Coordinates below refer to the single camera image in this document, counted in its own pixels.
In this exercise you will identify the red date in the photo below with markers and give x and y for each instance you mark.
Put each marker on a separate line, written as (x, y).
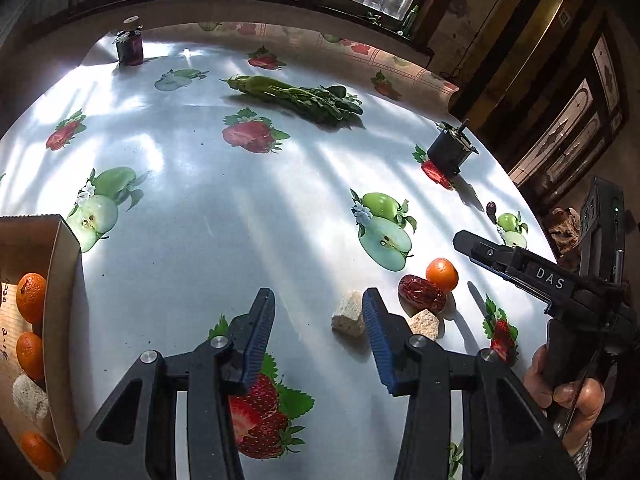
(417, 290)

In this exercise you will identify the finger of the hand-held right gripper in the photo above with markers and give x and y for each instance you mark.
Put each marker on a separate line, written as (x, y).
(520, 265)

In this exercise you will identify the person's right forearm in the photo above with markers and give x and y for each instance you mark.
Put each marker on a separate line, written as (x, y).
(582, 460)

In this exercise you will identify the large beige stone block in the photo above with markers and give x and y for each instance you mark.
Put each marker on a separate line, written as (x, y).
(30, 397)

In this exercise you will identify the person's right hand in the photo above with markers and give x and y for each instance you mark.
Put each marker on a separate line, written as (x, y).
(580, 400)

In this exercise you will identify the fruit printed tablecloth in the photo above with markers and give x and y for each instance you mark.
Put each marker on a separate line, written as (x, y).
(250, 200)

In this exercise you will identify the beige sugarcane chunk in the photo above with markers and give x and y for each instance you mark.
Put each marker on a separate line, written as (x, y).
(348, 315)
(425, 324)

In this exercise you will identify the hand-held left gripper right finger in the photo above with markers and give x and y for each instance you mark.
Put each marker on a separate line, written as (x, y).
(380, 345)

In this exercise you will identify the brown gnarled wood piece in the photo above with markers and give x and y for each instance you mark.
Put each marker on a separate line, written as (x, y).
(562, 235)

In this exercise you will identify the green leafy vegetable bunch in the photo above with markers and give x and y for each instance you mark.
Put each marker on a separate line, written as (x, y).
(280, 91)

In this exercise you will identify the small dark date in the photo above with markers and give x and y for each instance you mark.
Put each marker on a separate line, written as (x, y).
(491, 208)

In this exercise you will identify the wooden glass-panel door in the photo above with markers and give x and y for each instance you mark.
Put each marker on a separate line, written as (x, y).
(565, 125)

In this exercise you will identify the small orange tangerine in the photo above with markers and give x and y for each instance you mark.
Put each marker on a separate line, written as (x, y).
(40, 452)
(442, 274)
(30, 355)

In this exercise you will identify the green bottle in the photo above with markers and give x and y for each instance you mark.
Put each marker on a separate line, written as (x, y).
(413, 16)

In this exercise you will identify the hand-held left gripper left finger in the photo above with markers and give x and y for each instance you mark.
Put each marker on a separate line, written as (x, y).
(257, 340)

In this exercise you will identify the large orange tangerine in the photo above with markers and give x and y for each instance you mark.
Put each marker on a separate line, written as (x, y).
(31, 297)

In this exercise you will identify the brown cardboard box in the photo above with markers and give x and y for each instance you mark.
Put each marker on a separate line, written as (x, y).
(62, 310)

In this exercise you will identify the small black motor block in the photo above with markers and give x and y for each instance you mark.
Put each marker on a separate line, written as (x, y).
(445, 152)

